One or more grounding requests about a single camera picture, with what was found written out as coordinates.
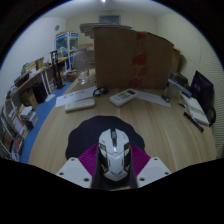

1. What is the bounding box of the blue and white display cabinet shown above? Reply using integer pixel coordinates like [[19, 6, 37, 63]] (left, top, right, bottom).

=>
[[55, 31, 80, 72]]

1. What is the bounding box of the long white remote control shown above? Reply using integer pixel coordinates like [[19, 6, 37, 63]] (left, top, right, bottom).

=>
[[64, 97, 96, 113]]

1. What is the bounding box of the clear glass jar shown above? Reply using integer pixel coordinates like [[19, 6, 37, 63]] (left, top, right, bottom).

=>
[[73, 49, 91, 85]]

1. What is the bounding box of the black scalloped mouse pad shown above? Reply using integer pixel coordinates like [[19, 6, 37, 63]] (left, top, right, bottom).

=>
[[65, 115, 146, 161]]

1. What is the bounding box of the large brown cardboard box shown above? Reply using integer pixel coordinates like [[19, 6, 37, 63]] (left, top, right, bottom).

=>
[[92, 26, 175, 90]]

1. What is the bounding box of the black marker pen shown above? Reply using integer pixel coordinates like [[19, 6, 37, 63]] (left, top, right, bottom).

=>
[[183, 111, 205, 133]]

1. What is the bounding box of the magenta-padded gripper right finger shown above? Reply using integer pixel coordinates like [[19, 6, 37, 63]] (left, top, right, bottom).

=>
[[129, 143, 172, 189]]

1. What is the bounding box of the white paper sheet with writing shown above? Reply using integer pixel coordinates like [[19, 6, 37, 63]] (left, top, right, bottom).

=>
[[54, 86, 98, 108]]

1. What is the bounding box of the white and black computer mouse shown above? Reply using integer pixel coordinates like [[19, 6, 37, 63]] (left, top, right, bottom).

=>
[[97, 127, 132, 182]]

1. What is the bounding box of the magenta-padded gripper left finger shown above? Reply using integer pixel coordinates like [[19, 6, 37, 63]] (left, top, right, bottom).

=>
[[55, 143, 100, 190]]

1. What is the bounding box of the shelf unit with books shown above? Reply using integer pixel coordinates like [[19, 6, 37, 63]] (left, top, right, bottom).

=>
[[0, 56, 55, 163]]

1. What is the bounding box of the black office chair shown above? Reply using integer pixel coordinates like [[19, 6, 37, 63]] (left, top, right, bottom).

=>
[[191, 70, 217, 128]]

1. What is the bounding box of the wall window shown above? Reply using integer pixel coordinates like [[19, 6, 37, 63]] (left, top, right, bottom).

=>
[[98, 14, 121, 25]]

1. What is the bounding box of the coiled black cable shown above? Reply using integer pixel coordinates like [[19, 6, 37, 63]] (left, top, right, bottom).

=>
[[92, 86, 110, 98]]

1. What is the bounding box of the black floor pump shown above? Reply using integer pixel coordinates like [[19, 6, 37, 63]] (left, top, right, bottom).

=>
[[49, 49, 67, 91]]

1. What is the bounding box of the blue book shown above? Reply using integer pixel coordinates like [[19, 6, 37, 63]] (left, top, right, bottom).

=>
[[168, 78, 193, 99]]

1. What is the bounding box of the open white book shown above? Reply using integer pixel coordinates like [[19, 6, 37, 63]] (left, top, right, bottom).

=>
[[181, 94, 211, 127]]

